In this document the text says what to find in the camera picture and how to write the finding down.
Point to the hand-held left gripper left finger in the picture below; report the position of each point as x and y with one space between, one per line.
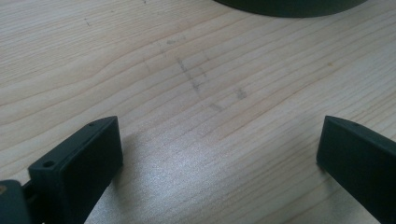
77 174

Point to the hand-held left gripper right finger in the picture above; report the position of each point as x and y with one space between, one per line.
361 161

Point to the metal mesh trash bin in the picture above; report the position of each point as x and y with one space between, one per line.
289 7

